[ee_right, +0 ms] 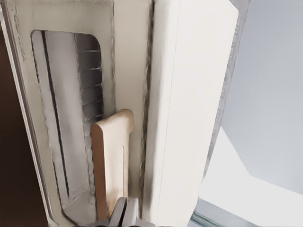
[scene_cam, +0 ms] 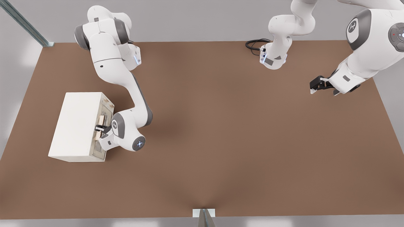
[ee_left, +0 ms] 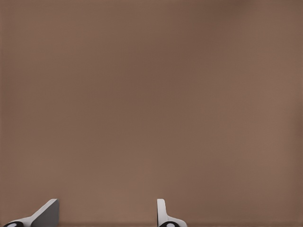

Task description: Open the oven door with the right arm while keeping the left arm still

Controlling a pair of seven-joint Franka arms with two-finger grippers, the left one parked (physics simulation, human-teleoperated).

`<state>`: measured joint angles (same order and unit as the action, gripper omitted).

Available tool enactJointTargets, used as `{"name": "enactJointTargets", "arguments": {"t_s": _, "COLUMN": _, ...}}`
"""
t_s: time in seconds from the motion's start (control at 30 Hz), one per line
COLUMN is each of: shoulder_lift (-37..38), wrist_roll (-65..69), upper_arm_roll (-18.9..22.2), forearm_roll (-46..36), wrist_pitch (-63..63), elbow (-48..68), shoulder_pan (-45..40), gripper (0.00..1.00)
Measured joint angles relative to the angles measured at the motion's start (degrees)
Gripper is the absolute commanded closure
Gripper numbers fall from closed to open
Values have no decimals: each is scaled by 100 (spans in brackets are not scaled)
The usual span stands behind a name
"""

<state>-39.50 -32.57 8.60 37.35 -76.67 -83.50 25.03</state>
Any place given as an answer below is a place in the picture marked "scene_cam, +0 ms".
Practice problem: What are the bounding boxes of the pale oven door handle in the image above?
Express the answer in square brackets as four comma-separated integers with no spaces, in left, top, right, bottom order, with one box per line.
[94,115,105,141]

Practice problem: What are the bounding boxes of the white oven door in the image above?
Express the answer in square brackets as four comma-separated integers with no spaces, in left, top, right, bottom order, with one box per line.
[89,93,115,162]

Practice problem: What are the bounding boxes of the white oven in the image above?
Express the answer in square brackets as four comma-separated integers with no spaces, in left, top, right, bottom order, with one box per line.
[48,92,115,163]

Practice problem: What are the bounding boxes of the black cable loop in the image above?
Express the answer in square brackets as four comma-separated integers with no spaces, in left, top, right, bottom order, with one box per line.
[245,38,272,57]

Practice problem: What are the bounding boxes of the silver frame post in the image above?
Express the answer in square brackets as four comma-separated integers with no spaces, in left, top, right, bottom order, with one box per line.
[0,0,54,48]
[193,208,216,227]

